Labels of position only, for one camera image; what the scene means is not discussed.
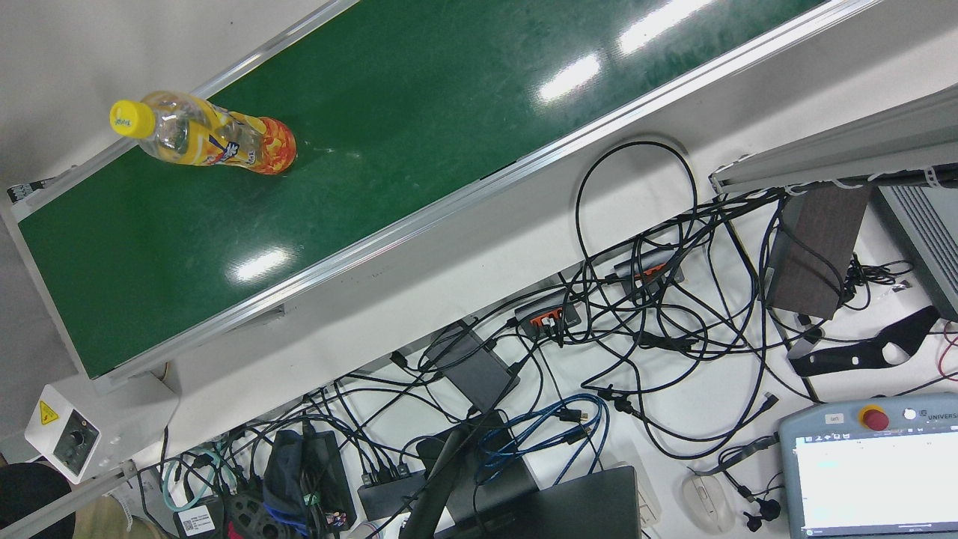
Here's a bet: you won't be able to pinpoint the black orange usb hub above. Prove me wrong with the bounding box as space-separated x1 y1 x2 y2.
614 251 684 296
514 288 582 339

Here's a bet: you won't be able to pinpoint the black power brick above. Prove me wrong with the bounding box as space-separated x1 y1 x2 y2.
423 326 521 412

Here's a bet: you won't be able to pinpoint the green conveyor belt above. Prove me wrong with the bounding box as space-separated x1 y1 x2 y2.
0 0 884 394

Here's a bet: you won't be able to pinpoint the black monitor stand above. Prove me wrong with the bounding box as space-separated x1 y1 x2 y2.
400 410 540 539

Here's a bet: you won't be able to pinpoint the black docking hub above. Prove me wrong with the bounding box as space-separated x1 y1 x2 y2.
358 464 427 521

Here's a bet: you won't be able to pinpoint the black computer monitor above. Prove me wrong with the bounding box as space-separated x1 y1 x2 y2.
449 464 644 539

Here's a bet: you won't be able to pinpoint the black power adapter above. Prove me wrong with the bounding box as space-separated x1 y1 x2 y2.
299 430 359 529

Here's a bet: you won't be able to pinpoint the dark blue pouch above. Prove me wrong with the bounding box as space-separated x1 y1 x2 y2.
262 429 309 517

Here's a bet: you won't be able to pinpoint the yellow orange drink bottle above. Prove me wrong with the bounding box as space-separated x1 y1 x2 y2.
110 91 297 175

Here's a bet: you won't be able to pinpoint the white keyboard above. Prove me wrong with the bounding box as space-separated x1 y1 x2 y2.
635 479 664 525

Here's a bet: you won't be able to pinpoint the white computer mouse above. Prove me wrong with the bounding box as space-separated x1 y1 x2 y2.
681 473 736 534

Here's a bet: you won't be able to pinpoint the black round spool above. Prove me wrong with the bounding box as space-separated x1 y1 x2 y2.
225 494 300 539

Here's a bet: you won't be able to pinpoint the dark brown box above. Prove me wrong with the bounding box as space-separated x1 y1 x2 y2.
765 183 873 320

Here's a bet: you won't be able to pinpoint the black earphones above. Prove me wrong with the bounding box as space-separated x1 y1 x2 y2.
718 449 783 532

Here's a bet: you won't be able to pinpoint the grey teach pendant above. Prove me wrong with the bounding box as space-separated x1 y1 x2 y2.
778 393 958 539

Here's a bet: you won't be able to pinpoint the white conveyor control box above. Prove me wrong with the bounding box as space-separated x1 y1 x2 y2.
24 372 180 484

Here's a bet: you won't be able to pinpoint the grey ribbed metal device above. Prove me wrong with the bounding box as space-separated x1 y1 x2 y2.
872 183 958 323

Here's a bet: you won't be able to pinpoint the person in black hoodie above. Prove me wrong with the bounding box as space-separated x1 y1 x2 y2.
0 460 169 539

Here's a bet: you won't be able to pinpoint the blue cable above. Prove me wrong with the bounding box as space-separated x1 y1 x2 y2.
475 393 611 487

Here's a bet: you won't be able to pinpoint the black looped cable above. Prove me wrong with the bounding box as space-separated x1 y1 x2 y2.
575 139 701 315

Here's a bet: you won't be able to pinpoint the teal cable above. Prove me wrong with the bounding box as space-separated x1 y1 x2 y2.
161 448 240 514

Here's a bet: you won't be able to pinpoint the black flat bracket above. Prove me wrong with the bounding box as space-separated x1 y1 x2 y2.
788 305 940 377

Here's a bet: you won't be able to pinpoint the aluminium camera pillar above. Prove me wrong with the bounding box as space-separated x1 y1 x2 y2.
710 82 958 195

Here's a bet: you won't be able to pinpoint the aluminium frame bar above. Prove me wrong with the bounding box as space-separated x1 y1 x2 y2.
0 460 139 539

